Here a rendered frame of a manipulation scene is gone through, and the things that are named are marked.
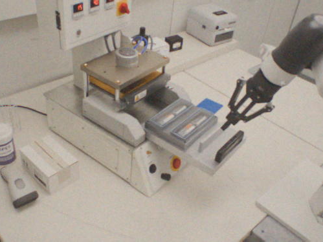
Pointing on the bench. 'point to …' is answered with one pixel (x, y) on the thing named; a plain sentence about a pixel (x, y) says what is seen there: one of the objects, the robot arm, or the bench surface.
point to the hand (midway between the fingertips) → (230, 121)
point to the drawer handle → (228, 145)
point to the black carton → (176, 41)
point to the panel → (147, 154)
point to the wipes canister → (1, 145)
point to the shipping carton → (50, 164)
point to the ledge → (195, 53)
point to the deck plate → (57, 95)
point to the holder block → (177, 125)
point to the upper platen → (124, 87)
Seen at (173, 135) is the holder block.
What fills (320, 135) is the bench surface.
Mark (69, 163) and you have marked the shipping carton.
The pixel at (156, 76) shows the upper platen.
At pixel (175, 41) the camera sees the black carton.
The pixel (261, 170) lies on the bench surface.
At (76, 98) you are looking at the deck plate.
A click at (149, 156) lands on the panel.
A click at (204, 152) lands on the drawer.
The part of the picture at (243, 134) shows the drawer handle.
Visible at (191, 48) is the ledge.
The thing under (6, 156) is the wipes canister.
